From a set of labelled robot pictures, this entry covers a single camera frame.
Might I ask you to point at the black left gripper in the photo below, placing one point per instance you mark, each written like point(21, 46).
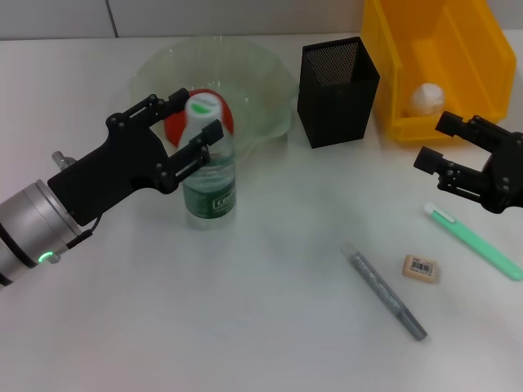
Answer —
point(114, 171)

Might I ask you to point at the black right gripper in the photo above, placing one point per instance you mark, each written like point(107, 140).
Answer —
point(506, 171)

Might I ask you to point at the red-orange knitted toy orange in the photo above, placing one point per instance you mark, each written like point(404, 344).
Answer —
point(173, 128)

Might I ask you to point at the white paper ball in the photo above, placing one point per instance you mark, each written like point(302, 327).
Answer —
point(427, 100)

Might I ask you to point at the clear green-label water bottle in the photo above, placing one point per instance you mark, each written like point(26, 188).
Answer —
point(210, 196)

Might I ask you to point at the mint green pen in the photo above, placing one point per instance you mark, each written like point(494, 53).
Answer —
point(474, 239)

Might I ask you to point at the beige eraser with barcode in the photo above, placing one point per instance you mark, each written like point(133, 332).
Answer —
point(421, 267)

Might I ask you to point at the grey marker pen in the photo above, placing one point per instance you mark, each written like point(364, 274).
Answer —
point(380, 290)

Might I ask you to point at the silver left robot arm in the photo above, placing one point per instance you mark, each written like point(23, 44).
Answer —
point(28, 232)

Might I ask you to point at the green wavy glass fruit plate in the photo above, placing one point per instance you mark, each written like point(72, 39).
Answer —
point(257, 81)

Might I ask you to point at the black mesh pen holder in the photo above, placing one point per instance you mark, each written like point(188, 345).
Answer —
point(335, 110)

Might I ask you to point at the yellow plastic storage bin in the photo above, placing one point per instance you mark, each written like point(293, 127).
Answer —
point(470, 49)

